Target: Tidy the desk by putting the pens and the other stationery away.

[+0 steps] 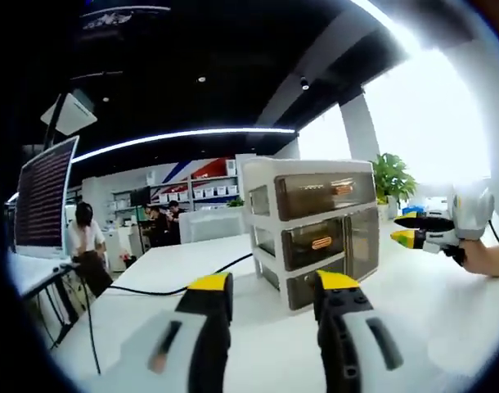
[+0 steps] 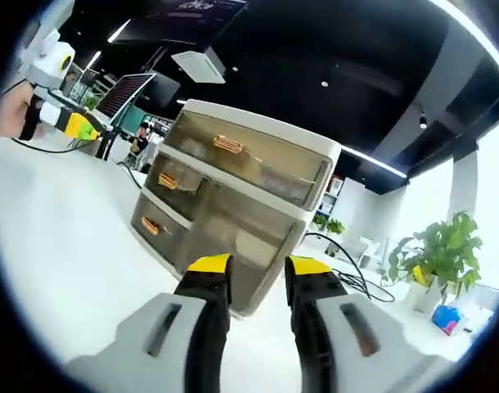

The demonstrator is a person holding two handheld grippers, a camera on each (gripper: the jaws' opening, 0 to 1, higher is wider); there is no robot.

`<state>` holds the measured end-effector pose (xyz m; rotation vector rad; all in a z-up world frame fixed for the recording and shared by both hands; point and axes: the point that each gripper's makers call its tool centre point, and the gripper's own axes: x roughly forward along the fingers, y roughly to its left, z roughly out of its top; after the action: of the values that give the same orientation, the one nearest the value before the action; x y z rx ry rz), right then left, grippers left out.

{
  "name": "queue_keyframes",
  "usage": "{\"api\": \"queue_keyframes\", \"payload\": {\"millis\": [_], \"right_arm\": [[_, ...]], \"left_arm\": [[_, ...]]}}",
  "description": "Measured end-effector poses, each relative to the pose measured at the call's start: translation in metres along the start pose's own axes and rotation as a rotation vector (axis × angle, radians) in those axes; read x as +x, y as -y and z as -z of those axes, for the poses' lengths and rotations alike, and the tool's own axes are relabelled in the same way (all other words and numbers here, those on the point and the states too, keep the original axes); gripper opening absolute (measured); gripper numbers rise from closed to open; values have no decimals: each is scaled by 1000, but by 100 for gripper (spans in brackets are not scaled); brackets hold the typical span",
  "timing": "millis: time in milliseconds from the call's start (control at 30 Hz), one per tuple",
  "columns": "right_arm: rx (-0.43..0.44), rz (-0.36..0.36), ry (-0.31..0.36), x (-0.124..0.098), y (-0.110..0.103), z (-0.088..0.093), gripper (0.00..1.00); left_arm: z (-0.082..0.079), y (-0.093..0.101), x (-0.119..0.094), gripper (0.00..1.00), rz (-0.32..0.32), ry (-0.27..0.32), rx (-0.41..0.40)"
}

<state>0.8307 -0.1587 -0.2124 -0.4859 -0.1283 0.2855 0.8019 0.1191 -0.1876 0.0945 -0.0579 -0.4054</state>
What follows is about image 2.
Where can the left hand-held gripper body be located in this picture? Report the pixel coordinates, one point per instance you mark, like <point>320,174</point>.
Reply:
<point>49,61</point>

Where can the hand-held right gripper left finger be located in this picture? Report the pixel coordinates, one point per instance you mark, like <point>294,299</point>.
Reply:
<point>151,352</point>

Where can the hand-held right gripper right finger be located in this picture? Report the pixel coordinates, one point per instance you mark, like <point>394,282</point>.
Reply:
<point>356,352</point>

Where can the white plastic drawer organizer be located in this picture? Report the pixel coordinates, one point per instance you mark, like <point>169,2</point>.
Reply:
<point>274,163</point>

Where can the small green desk plant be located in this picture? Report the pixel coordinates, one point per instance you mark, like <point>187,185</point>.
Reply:
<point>91,102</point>

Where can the white desk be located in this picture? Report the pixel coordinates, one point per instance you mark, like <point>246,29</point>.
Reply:
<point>69,229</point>

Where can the person's left hand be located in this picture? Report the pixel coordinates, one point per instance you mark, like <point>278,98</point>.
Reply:
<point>12,116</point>

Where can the silver computer monitor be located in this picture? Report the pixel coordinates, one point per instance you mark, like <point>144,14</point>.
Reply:
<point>124,94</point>

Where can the small white patterned pot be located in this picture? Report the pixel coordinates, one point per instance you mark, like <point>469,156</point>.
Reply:
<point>418,296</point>

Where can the blue tissue box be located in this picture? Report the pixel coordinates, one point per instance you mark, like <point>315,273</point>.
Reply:
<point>449,321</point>

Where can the small green potted plant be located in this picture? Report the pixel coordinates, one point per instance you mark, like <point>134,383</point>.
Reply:
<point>321,222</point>
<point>335,226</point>

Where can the white ceiling air conditioner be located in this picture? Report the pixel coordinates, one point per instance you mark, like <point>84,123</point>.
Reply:
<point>200,65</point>

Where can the white storage shelf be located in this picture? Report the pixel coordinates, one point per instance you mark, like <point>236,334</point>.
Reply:
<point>329,196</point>

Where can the long ceiling light strip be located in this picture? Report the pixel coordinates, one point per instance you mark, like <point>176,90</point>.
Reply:
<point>376,163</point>

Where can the black ceiling spotlight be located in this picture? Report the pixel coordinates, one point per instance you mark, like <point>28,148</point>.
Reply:
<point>423,122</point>

